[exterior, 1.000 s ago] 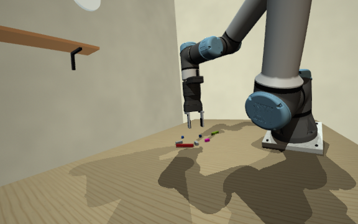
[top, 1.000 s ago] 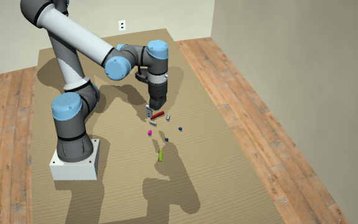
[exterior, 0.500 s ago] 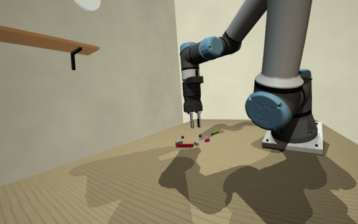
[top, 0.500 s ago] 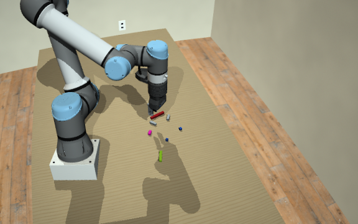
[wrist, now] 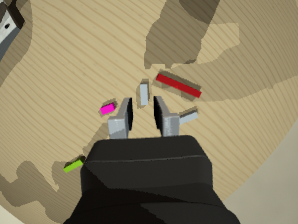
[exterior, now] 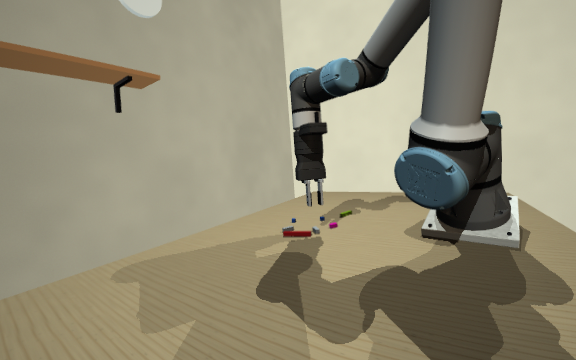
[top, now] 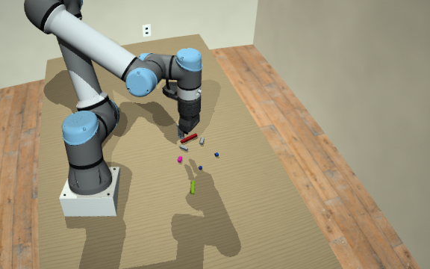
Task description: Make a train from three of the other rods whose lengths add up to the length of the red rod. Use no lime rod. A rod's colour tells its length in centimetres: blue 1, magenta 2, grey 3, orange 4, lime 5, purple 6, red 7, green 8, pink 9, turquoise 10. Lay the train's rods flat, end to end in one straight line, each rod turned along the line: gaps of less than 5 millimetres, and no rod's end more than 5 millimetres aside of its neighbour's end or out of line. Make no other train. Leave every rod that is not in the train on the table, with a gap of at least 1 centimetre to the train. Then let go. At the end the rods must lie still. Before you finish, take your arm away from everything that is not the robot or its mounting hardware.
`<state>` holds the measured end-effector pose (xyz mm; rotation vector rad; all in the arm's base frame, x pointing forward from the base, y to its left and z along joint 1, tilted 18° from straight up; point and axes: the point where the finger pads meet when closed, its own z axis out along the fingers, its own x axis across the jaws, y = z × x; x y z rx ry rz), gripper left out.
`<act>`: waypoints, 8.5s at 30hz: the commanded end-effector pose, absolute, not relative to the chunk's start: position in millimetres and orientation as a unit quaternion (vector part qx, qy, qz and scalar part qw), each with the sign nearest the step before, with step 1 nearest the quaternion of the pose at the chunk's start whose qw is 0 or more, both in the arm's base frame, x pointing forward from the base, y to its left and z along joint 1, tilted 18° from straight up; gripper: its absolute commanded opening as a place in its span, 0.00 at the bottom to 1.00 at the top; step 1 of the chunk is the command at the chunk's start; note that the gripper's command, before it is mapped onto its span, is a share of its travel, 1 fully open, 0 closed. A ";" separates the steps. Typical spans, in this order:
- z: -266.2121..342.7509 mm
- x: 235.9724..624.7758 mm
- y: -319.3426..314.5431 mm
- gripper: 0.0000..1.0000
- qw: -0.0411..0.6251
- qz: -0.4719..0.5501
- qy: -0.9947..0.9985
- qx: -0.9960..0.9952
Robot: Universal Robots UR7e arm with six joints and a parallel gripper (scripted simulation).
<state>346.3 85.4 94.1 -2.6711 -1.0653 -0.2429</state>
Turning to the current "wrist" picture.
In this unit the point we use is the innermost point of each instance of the red rod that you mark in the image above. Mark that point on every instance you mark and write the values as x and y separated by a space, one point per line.
178 85

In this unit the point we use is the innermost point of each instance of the lime green rod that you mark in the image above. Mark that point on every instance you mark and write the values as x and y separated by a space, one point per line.
73 164

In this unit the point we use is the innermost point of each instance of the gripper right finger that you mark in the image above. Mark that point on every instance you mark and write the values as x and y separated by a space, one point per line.
168 123

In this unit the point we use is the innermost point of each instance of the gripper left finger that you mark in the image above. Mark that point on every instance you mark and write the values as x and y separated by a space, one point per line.
120 125

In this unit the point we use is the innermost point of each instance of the grey rod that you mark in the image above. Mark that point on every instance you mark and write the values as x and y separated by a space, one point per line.
188 117
143 93

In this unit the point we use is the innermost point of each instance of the small magenta block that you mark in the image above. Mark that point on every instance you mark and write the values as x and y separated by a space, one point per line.
107 108

